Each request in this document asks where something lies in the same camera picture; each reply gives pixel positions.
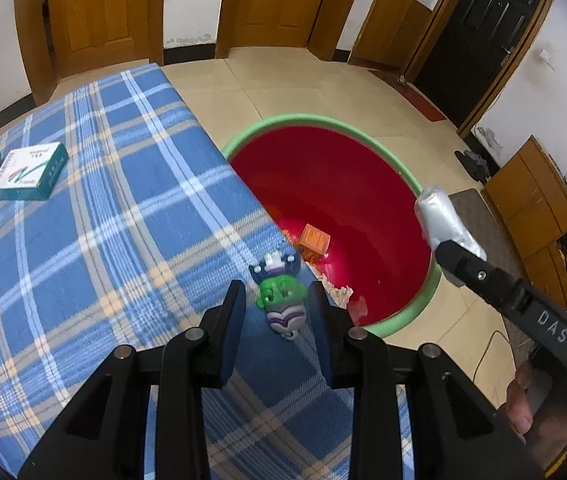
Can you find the blue plaid tablecloth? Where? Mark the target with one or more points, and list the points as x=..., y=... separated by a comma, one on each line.
x=88, y=270

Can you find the dark metal door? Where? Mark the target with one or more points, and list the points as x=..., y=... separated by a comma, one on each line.
x=483, y=35

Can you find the red basin with green rim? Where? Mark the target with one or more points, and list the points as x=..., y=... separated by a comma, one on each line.
x=343, y=185

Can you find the person's right hand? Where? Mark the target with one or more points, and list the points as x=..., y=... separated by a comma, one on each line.
x=521, y=400

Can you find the white plastic pouch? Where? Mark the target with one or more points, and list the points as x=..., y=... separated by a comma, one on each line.
x=441, y=215

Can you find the wooden drawer cabinet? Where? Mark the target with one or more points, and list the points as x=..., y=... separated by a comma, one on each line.
x=533, y=200

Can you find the red doormat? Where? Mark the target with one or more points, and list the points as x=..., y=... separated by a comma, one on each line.
x=413, y=95

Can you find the grey floor mat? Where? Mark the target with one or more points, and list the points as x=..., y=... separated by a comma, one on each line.
x=493, y=240

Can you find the white and green box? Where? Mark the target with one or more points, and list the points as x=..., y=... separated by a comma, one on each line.
x=28, y=172

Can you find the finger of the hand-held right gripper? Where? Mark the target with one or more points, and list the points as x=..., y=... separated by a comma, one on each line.
x=498, y=290

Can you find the wooden panel door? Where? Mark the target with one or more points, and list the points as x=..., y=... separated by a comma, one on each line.
x=283, y=0
x=93, y=10

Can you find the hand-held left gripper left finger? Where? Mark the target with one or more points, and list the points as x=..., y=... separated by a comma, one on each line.
x=231, y=340

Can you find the orange cardboard box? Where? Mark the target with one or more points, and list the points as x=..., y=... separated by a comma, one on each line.
x=314, y=242

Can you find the white wall switch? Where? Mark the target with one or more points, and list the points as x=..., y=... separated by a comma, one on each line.
x=547, y=58

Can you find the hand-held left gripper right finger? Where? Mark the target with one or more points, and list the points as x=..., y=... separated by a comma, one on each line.
x=321, y=340

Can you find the small green toy figure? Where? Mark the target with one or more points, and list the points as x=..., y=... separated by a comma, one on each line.
x=278, y=290

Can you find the low wooden wall cabinet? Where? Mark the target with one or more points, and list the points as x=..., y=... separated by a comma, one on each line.
x=393, y=25

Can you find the pair of dark shoes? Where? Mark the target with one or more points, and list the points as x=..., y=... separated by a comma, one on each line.
x=473, y=165

